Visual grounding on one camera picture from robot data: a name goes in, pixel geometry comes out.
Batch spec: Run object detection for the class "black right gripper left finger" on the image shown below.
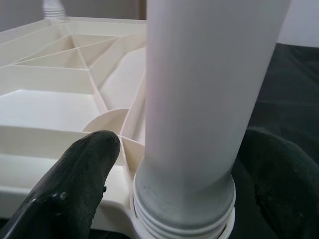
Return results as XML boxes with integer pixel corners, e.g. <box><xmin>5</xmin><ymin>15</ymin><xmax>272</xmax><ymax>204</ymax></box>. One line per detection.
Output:
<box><xmin>0</xmin><ymin>130</ymin><xmax>122</xmax><ymax>239</ymax></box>

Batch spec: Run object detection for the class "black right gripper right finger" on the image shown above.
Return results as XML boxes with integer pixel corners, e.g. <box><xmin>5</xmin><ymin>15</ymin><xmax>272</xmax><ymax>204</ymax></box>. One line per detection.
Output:
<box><xmin>230</xmin><ymin>126</ymin><xmax>319</xmax><ymax>239</ymax></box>

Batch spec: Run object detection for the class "white plastic table top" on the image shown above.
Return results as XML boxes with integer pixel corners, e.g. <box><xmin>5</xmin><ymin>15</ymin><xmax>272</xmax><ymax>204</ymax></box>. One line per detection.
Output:
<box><xmin>0</xmin><ymin>16</ymin><xmax>236</xmax><ymax>239</ymax></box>

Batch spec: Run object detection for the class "white plastic table leg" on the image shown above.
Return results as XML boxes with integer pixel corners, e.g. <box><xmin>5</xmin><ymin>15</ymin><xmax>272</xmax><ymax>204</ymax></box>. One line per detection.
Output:
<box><xmin>43</xmin><ymin>0</ymin><xmax>67</xmax><ymax>18</ymax></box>
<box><xmin>131</xmin><ymin>0</ymin><xmax>292</xmax><ymax>239</ymax></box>

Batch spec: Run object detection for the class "black cloth cover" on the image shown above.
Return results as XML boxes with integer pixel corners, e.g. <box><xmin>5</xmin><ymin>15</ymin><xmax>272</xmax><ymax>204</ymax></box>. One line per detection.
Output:
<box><xmin>0</xmin><ymin>42</ymin><xmax>319</xmax><ymax>239</ymax></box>

